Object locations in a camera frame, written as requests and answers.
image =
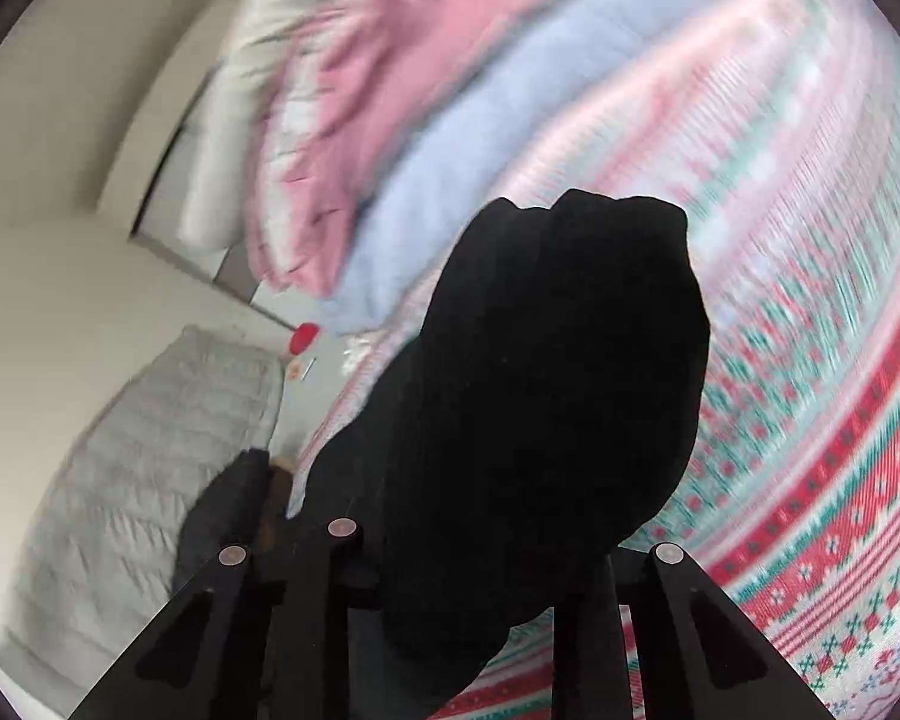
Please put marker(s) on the black quilted jacket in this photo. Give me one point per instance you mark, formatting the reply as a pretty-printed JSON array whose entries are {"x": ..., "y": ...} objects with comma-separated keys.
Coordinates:
[{"x": 540, "y": 405}]

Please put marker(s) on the small red object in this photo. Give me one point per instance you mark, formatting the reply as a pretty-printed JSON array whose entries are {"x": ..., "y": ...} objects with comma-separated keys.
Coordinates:
[{"x": 304, "y": 339}]

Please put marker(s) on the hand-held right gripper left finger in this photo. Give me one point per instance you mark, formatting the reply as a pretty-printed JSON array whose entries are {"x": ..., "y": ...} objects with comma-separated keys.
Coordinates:
[{"x": 307, "y": 615}]

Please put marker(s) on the light blue blanket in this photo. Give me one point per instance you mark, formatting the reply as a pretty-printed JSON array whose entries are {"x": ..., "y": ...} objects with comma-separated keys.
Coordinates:
[{"x": 495, "y": 135}]

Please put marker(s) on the folded brown garment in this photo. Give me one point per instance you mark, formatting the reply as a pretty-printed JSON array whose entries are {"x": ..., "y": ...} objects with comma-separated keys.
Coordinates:
[{"x": 281, "y": 499}]

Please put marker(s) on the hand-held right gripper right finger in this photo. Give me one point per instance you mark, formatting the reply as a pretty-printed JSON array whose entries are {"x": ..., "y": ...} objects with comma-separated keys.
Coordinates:
[{"x": 675, "y": 630}]

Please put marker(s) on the red green patterned blanket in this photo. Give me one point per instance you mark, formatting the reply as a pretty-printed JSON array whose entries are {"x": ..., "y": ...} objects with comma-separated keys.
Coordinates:
[{"x": 795, "y": 315}]

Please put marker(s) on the white grey wardrobe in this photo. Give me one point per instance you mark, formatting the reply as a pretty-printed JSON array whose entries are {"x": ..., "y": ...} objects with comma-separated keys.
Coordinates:
[{"x": 255, "y": 292}]

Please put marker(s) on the white pillow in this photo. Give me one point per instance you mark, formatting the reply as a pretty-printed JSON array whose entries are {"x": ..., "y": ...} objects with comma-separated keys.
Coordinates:
[{"x": 270, "y": 90}]

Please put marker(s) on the grey quilted headboard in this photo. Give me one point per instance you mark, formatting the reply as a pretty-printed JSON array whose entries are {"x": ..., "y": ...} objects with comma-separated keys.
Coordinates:
[{"x": 135, "y": 480}]

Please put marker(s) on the pink velvet blanket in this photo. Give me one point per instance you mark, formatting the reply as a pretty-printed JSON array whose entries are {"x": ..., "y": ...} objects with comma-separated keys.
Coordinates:
[{"x": 390, "y": 82}]

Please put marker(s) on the grey printed bed sheet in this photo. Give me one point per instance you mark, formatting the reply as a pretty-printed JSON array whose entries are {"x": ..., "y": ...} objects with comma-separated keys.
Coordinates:
[{"x": 322, "y": 382}]

